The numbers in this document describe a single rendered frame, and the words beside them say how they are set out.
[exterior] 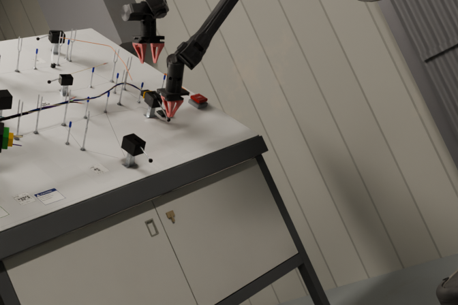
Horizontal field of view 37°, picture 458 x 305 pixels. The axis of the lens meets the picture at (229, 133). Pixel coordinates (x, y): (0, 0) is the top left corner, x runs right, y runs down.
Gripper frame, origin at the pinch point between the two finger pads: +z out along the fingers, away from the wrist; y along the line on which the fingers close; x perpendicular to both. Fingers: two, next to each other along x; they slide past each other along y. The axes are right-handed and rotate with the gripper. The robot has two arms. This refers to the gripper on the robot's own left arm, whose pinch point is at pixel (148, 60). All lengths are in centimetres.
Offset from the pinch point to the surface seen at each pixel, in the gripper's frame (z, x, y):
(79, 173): 32, 25, 41
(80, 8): -18, -178, -63
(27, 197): 35, 31, 60
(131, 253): 55, 41, 32
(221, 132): 26.5, 15.1, -22.6
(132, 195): 38, 36, 29
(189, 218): 50, 35, 6
